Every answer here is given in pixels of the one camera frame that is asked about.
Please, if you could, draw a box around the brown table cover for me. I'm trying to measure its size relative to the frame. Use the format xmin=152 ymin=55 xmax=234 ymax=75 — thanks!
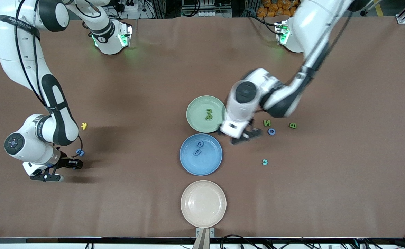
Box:
xmin=0 ymin=16 xmax=405 ymax=239

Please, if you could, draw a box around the beige plate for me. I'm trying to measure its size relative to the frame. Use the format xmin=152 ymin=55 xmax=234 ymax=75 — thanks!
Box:
xmin=181 ymin=180 xmax=227 ymax=229

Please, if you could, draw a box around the black cable bundle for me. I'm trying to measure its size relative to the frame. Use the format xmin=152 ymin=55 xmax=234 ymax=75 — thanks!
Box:
xmin=278 ymin=232 xmax=405 ymax=249

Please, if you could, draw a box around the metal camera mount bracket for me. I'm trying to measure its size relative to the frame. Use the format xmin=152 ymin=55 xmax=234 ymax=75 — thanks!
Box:
xmin=193 ymin=228 xmax=215 ymax=249

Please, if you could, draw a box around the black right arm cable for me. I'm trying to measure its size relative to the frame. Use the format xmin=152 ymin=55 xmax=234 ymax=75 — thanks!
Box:
xmin=14 ymin=0 xmax=83 ymax=159

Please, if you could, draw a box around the orange bags pile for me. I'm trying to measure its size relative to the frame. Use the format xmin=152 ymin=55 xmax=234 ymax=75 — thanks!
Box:
xmin=257 ymin=0 xmax=301 ymax=18

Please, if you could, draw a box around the black cable loop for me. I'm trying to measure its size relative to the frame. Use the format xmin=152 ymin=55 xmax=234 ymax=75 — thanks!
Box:
xmin=220 ymin=235 xmax=258 ymax=249

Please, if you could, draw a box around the green plate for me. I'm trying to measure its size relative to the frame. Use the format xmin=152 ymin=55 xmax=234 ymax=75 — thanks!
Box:
xmin=186 ymin=95 xmax=228 ymax=133

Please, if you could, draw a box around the blue plate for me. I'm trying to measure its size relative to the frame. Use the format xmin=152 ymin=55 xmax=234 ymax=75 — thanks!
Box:
xmin=180 ymin=133 xmax=223 ymax=176

